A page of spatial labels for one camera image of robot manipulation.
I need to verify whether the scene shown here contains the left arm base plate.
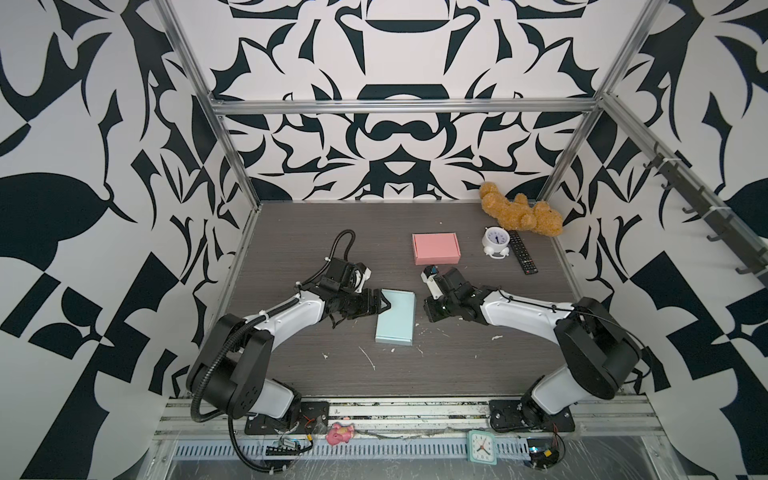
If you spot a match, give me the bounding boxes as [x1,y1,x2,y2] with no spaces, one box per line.
[245,400,330,436]

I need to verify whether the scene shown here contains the small circuit board right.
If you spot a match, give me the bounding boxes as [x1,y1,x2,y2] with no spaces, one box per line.
[525,435,566,470]

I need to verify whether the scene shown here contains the white alarm clock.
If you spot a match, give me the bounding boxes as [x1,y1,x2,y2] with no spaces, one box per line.
[481,227,510,260]

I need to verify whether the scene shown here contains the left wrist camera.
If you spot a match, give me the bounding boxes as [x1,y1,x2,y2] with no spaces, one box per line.
[352,263,371,293]

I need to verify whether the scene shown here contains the pink paper box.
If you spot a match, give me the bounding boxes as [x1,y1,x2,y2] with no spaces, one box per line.
[412,233,461,266]

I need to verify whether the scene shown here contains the black remote control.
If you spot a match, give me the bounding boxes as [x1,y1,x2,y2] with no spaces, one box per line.
[508,230,538,275]

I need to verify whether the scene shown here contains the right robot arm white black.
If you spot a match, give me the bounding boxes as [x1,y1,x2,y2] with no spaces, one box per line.
[421,266,642,425]

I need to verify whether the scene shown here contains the teal square clock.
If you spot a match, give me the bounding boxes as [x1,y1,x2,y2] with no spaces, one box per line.
[467,430,497,465]

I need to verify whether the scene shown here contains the pink small toy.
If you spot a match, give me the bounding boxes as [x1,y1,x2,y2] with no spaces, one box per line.
[326,423,356,446]

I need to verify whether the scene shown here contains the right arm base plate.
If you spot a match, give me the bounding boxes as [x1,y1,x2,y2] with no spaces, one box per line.
[489,400,576,433]

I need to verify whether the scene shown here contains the small circuit board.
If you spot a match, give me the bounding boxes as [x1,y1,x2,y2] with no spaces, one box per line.
[264,437,314,456]
[525,435,566,470]

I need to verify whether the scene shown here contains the brown teddy bear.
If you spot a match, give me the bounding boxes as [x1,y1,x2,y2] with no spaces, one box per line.
[479,182,563,237]

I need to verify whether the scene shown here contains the small circuit board left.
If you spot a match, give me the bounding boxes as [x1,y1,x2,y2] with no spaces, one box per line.
[264,437,314,456]

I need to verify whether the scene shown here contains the light blue paper box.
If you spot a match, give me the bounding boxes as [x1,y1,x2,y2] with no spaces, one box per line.
[375,289,416,346]

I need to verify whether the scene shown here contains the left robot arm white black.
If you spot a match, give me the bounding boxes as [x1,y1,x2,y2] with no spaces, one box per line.
[187,258,392,425]

